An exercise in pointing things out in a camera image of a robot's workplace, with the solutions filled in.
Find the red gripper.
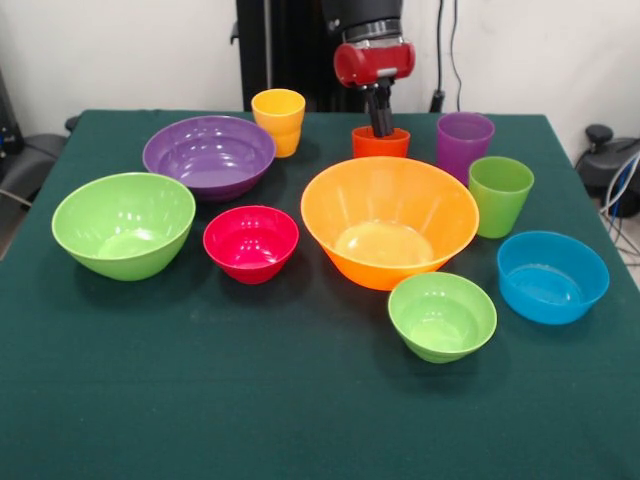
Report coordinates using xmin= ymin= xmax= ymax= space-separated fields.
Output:
xmin=333 ymin=41 xmax=417 ymax=139

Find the orange cup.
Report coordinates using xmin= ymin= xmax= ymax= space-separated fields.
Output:
xmin=351 ymin=125 xmax=412 ymax=160

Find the purple cup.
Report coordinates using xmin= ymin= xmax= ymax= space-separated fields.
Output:
xmin=435 ymin=111 xmax=496 ymax=187

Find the yellow cup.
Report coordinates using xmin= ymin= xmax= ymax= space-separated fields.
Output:
xmin=271 ymin=124 xmax=303 ymax=159
xmin=250 ymin=88 xmax=307 ymax=134

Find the large orange bowl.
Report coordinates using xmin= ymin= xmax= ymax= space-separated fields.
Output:
xmin=300 ymin=155 xmax=481 ymax=292

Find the green cup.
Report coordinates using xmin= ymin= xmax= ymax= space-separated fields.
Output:
xmin=467 ymin=155 xmax=536 ymax=240

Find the purple bowl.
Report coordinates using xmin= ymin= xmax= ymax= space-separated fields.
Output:
xmin=142 ymin=114 xmax=278 ymax=203

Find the small green bowl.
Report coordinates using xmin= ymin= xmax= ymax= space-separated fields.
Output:
xmin=387 ymin=271 xmax=499 ymax=365

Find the black robot column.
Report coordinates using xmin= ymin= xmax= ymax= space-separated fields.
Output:
xmin=230 ymin=0 xmax=405 ymax=115

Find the pink bowl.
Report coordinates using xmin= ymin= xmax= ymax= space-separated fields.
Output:
xmin=202 ymin=204 xmax=301 ymax=286

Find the blue bowl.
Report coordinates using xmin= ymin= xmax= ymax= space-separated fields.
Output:
xmin=496 ymin=230 xmax=611 ymax=327

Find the large green bowl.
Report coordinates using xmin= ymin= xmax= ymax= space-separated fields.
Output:
xmin=51 ymin=172 xmax=197 ymax=282

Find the dark green tablecloth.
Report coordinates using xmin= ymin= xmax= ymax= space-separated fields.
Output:
xmin=0 ymin=109 xmax=640 ymax=480

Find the black wall cable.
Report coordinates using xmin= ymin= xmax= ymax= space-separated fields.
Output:
xmin=428 ymin=0 xmax=464 ymax=114

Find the floor cable bundle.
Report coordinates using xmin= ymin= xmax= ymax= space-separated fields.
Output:
xmin=597 ymin=149 xmax=640 ymax=266

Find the black stand frame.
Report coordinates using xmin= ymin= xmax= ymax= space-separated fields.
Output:
xmin=0 ymin=67 xmax=24 ymax=161

